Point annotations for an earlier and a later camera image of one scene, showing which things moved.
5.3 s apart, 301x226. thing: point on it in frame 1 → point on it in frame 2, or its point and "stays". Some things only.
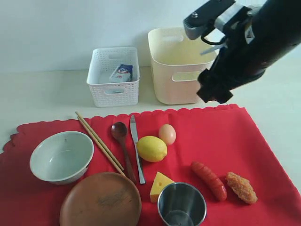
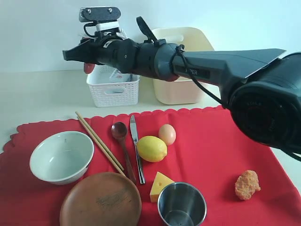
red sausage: x=210 y=180 → x=88 y=68
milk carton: x=123 y=73 stays
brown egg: x=167 y=133 stays
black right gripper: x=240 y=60 → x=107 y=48
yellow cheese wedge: x=160 y=181 stays
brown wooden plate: x=104 y=199 stays
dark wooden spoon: x=119 y=130 stays
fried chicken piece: x=241 y=187 → x=247 y=184
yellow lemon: x=152 y=149 stays
